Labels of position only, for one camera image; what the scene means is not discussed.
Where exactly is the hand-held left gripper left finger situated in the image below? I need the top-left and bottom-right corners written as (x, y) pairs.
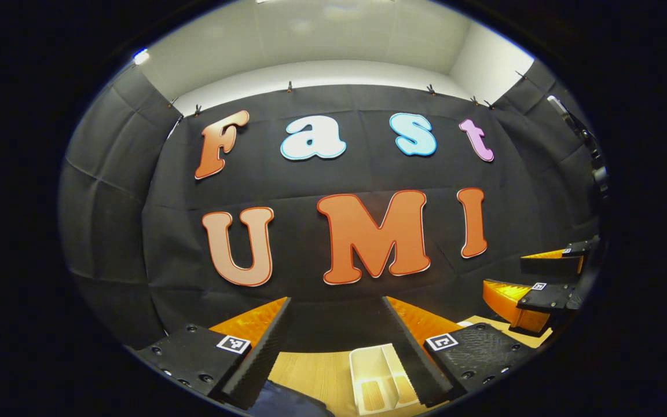
top-left (134, 297), bottom-right (292, 409)

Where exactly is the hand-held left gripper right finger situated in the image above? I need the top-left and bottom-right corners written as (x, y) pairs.
top-left (381, 295), bottom-right (537, 406)

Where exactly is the white plastic bookshelf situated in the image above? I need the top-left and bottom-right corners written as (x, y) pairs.
top-left (349, 343), bottom-right (421, 415)

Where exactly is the blue schoolbag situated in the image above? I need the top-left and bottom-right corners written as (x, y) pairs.
top-left (250, 379), bottom-right (334, 417)

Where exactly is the black backdrop cloth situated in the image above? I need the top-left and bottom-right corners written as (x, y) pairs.
top-left (58, 58), bottom-right (606, 354)

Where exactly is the row of small black clamps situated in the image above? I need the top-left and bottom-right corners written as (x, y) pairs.
top-left (166, 69), bottom-right (528, 116)

